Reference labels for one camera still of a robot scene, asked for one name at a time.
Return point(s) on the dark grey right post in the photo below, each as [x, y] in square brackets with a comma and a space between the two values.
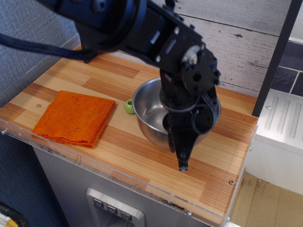
[277, 55]

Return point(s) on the white toy sink drainboard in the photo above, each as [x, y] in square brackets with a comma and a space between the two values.
[276, 150]

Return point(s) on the dark grey post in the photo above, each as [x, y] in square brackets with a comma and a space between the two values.
[88, 55]
[277, 55]

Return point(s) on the green handled grey spatula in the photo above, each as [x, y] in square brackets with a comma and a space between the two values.
[128, 106]

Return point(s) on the orange folded cloth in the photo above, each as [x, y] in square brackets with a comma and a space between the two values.
[75, 119]

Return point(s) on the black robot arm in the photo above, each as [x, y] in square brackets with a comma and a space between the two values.
[143, 29]

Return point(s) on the stainless steel pot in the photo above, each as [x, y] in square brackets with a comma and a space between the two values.
[150, 112]

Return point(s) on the silver dispenser button panel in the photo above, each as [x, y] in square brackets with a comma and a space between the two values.
[111, 212]

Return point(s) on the dark grey left post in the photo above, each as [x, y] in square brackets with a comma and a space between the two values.
[88, 55]

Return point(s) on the clear acrylic edge guard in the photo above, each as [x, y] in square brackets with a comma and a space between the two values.
[206, 189]

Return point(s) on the silver toy fridge cabinet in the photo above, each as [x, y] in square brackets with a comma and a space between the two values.
[70, 182]

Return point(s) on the yellow object bottom left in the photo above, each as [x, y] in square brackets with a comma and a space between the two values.
[11, 223]

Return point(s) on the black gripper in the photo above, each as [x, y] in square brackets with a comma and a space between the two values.
[187, 121]

